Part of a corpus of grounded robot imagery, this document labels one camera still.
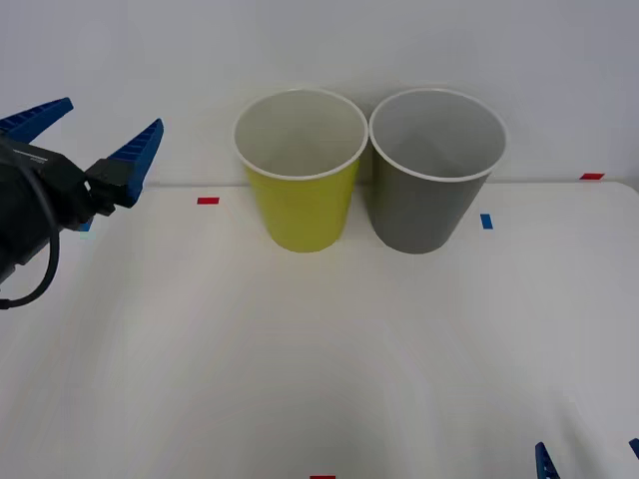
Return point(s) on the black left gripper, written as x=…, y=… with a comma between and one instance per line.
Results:
x=35, y=194

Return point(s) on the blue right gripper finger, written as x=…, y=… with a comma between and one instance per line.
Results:
x=545, y=464
x=634, y=449

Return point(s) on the yellow-green plastic bin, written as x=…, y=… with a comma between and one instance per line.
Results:
x=304, y=209

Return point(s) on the grey plastic bin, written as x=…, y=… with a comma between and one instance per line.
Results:
x=424, y=214

